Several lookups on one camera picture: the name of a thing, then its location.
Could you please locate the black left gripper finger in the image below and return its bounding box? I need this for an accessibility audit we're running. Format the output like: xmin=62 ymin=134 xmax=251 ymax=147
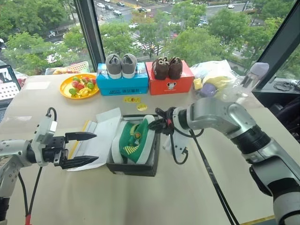
xmin=64 ymin=132 xmax=98 ymax=143
xmin=61 ymin=156 xmax=99 ymax=170

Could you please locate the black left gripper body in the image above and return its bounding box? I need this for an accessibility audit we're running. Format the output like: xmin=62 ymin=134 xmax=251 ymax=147
xmin=43 ymin=137 xmax=70 ymax=167

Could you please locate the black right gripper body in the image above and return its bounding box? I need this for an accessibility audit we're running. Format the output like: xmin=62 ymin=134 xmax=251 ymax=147
xmin=161 ymin=107 xmax=176 ymax=136

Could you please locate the green white sneaker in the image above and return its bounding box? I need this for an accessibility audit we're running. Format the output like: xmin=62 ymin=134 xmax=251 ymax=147
xmin=137 ymin=114 xmax=157 ymax=164
xmin=111 ymin=114 xmax=150 ymax=165

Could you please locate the red shoebox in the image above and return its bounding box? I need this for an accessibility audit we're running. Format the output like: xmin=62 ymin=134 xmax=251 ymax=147
xmin=145 ymin=60 xmax=195 ymax=96

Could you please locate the blue shoebox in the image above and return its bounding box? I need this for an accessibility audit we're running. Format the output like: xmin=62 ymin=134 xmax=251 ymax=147
xmin=96 ymin=62 xmax=149 ymax=96

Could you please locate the black open shoebox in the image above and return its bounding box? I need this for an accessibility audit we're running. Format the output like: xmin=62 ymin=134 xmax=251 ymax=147
xmin=106 ymin=114 xmax=161 ymax=177

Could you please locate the open laptop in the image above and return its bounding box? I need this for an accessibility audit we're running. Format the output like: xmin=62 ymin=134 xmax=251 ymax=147
xmin=0 ymin=64 xmax=22 ymax=122

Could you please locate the white wrapping paper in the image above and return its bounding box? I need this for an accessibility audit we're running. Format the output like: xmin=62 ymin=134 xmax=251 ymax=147
xmin=67 ymin=107 xmax=123 ymax=172

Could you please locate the yellow paper tag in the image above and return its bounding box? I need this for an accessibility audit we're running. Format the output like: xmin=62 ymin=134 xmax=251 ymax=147
xmin=123 ymin=96 xmax=141 ymax=104

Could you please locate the brown furry shoe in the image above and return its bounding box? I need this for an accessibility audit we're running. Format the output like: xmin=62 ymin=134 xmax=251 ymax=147
xmin=168 ymin=57 xmax=183 ymax=80
xmin=151 ymin=57 xmax=170 ymax=80

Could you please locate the yellow round plate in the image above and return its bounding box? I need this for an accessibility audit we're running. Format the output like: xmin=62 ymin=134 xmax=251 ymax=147
xmin=60 ymin=73 xmax=100 ymax=100

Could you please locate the purple soft toy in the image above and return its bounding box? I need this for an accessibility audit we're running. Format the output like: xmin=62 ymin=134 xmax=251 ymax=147
xmin=201 ymin=83 xmax=217 ymax=97

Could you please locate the grey white sneaker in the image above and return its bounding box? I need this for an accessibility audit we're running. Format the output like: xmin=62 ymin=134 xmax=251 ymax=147
xmin=105 ymin=53 xmax=123 ymax=79
xmin=121 ymin=53 xmax=138 ymax=79

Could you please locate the yellow green soft toy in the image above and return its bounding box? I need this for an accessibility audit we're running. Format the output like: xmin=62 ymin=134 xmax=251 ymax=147
xmin=203 ymin=75 xmax=233 ymax=95

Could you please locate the white perforated basket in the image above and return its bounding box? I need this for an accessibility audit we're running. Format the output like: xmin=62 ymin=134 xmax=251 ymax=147
xmin=67 ymin=61 xmax=91 ymax=74

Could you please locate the colourful printed package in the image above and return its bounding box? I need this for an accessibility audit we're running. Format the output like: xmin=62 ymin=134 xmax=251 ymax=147
xmin=45 ymin=66 xmax=71 ymax=75

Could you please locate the clear plastic bag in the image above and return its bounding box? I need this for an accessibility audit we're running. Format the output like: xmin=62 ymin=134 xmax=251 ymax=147
xmin=189 ymin=59 xmax=256 ymax=104

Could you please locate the black side desk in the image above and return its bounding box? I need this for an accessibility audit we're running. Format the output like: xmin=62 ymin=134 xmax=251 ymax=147
xmin=252 ymin=79 xmax=300 ymax=141

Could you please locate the pale purple soft object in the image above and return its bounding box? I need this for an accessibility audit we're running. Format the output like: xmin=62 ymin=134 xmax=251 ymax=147
xmin=242 ymin=61 xmax=270 ymax=94

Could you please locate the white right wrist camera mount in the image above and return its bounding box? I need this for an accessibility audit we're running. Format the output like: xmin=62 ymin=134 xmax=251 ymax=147
xmin=163 ymin=109 xmax=189 ymax=165

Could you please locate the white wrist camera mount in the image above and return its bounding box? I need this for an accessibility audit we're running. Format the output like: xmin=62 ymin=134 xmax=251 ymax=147
xmin=30 ymin=114 xmax=58 ymax=165
xmin=163 ymin=109 xmax=189 ymax=165

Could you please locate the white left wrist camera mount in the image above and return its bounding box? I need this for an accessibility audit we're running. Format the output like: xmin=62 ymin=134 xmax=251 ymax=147
xmin=30 ymin=114 xmax=58 ymax=165

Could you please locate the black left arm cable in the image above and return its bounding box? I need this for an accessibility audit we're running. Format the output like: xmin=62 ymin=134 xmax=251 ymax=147
xmin=17 ymin=107 xmax=58 ymax=225

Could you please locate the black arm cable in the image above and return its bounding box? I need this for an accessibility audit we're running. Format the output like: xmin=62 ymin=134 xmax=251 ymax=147
xmin=172 ymin=128 xmax=240 ymax=225
xmin=17 ymin=107 xmax=58 ymax=225

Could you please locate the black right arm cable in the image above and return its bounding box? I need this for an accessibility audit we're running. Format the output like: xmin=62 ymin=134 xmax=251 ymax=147
xmin=172 ymin=128 xmax=240 ymax=225

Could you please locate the dark window frame post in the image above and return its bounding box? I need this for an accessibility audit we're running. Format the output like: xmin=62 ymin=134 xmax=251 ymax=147
xmin=252 ymin=0 xmax=300 ymax=92
xmin=73 ymin=0 xmax=106 ymax=69

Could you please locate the thin black cable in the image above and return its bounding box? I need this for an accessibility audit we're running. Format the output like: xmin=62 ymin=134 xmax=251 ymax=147
xmin=273 ymin=81 xmax=295 ymax=91

